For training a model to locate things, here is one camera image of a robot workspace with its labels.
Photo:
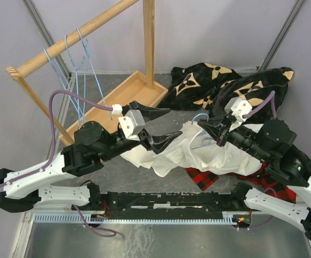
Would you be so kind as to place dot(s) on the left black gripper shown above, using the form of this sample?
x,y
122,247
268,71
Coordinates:
x,y
157,143

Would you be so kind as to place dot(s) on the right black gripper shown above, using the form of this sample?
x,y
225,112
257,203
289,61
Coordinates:
x,y
219,129

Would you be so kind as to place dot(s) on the blue wire hanger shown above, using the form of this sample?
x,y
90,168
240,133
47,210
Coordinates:
x,y
206,141
85,45
65,84
76,68

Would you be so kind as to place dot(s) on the white shirt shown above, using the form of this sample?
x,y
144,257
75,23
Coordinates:
x,y
219,160

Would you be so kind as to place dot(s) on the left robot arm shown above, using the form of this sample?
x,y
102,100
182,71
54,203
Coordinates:
x,y
93,145

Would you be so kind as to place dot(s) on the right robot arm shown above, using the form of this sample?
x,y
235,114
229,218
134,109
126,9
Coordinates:
x,y
274,145

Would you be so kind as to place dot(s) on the red black plaid shirt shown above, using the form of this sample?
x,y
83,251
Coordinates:
x,y
206,178

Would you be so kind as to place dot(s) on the wooden clothes rack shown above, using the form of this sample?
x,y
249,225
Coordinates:
x,y
139,86

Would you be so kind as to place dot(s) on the black beige floral blanket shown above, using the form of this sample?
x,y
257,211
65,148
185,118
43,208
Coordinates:
x,y
210,87

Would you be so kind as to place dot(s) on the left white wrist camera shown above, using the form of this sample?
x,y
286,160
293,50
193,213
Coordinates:
x,y
132,121

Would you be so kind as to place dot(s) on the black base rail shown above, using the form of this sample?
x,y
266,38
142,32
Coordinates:
x,y
202,205

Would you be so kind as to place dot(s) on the grey slotted cable duct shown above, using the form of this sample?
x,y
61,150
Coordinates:
x,y
92,218

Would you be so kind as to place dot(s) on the blue wire hanger front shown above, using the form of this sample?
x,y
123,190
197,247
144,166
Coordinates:
x,y
65,84

